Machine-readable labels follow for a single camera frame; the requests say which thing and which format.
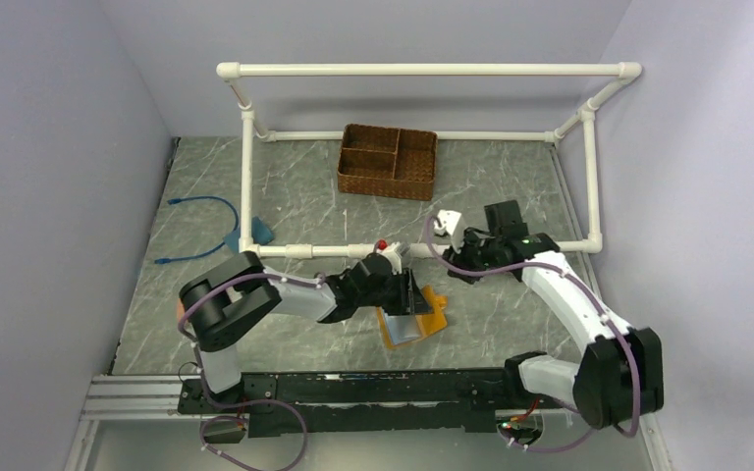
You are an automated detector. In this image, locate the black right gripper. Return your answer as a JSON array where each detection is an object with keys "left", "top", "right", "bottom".
[{"left": 443, "top": 228, "right": 503, "bottom": 285}]

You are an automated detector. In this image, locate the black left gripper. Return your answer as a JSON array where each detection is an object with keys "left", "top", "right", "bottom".
[{"left": 357, "top": 268, "right": 433, "bottom": 317}]

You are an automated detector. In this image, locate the orange card holder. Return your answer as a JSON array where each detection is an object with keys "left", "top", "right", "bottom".
[{"left": 376, "top": 285, "right": 448, "bottom": 348}]

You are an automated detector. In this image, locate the blue credit cards stack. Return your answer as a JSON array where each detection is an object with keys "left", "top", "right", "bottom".
[{"left": 382, "top": 312, "right": 424, "bottom": 347}]

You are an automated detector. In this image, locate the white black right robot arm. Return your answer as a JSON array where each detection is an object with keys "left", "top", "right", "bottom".
[{"left": 427, "top": 200, "right": 664, "bottom": 437}]

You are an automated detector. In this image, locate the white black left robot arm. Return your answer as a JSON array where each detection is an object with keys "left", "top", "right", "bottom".
[{"left": 177, "top": 250, "right": 447, "bottom": 412}]

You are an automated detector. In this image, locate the brown woven wicker basket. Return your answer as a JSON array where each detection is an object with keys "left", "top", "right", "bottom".
[{"left": 337, "top": 124, "right": 438, "bottom": 201}]

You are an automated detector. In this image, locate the teal blue pouch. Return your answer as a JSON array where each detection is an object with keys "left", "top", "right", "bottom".
[{"left": 223, "top": 217, "right": 275, "bottom": 253}]

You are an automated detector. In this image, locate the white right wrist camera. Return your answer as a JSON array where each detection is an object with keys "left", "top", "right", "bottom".
[{"left": 433, "top": 210, "right": 467, "bottom": 253}]

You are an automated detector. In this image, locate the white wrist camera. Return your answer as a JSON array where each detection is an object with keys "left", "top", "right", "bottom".
[
  {"left": 375, "top": 240, "right": 411, "bottom": 274},
  {"left": 433, "top": 210, "right": 467, "bottom": 253}
]

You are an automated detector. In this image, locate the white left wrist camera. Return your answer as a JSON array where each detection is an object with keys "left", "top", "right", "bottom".
[{"left": 375, "top": 240, "right": 411, "bottom": 274}]

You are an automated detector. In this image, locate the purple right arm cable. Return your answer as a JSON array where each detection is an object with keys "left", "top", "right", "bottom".
[{"left": 423, "top": 216, "right": 642, "bottom": 438}]

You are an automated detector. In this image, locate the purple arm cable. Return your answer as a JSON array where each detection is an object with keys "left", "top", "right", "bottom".
[
  {"left": 178, "top": 271, "right": 328, "bottom": 342},
  {"left": 423, "top": 216, "right": 642, "bottom": 438}
]

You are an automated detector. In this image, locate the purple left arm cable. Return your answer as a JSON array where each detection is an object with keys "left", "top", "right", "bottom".
[{"left": 178, "top": 271, "right": 328, "bottom": 342}]

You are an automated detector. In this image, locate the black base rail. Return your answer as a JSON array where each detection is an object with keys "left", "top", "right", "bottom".
[{"left": 177, "top": 367, "right": 565, "bottom": 438}]

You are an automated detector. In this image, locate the white PVC pipe frame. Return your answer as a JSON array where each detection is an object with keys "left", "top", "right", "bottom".
[{"left": 216, "top": 62, "right": 643, "bottom": 259}]

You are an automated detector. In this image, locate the aluminium extrusion frame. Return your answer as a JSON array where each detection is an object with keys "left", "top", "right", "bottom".
[{"left": 64, "top": 373, "right": 674, "bottom": 471}]

